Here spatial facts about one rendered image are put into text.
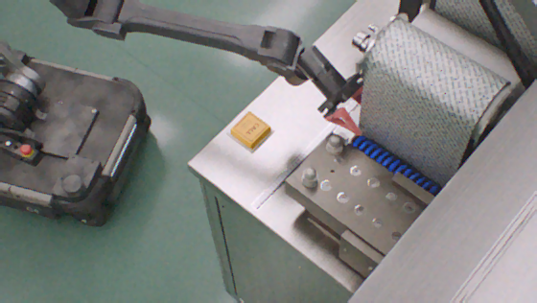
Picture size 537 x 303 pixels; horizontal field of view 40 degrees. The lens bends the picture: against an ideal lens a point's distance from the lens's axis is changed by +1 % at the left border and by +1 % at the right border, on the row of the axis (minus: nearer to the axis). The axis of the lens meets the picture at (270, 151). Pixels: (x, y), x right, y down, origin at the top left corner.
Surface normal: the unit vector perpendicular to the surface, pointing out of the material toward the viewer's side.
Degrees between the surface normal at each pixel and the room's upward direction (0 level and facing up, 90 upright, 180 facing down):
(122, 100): 0
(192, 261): 0
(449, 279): 0
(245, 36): 14
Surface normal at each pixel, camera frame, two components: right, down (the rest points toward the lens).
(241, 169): -0.04, -0.51
